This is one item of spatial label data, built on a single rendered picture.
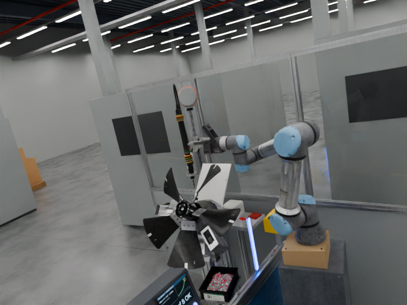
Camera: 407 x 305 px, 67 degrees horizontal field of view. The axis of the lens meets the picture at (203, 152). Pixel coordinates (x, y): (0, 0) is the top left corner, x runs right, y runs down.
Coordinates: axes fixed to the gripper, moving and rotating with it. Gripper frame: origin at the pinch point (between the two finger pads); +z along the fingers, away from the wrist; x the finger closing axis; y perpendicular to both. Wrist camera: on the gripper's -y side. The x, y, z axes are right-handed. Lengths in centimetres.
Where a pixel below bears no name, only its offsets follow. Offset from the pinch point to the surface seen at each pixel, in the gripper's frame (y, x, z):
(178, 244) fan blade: 60, -18, 13
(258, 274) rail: 78, -4, -31
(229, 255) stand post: 97, 32, 15
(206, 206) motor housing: 47.3, 11.3, 10.0
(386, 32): -38, 71, -90
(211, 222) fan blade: 48.0, -6.5, -6.7
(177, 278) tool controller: 40, -63, -33
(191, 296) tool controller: 49, -61, -36
